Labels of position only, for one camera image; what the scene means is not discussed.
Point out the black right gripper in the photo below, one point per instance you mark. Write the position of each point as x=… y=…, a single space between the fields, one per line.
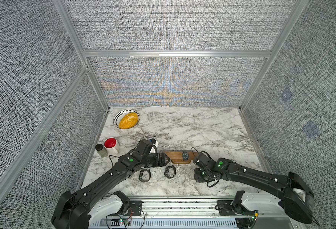
x=196 y=177

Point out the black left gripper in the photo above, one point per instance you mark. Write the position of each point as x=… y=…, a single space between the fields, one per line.
x=158 y=163

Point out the wooden watch stand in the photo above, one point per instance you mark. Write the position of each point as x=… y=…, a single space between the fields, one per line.
x=176 y=157

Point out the black chunky watch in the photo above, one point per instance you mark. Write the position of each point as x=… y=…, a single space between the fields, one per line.
x=144 y=175
x=170 y=172

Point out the black slim watch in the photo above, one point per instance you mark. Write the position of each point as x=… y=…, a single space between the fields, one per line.
x=211 y=183
x=185 y=155

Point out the right white arm base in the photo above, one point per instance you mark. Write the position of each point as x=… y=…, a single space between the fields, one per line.
x=266 y=204

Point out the left white arm base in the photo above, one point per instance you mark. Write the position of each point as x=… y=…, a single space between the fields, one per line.
x=115 y=204

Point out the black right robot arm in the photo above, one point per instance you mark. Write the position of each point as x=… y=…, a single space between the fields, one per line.
x=296 y=197

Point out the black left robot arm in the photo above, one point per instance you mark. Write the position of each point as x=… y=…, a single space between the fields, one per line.
x=84 y=207

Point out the orange food in bowl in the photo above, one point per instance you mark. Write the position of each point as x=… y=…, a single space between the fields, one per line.
x=128 y=121

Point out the white patterned bowl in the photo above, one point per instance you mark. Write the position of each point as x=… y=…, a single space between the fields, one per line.
x=121 y=114

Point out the white mug red inside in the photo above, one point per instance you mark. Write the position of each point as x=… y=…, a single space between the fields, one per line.
x=111 y=145

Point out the small jar black lid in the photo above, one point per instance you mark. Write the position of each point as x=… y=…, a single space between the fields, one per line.
x=101 y=150

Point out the aluminium front rail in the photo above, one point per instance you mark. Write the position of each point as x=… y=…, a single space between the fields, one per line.
x=185 y=206

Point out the white vented cable duct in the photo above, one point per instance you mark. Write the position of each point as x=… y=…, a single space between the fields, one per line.
x=168 y=223

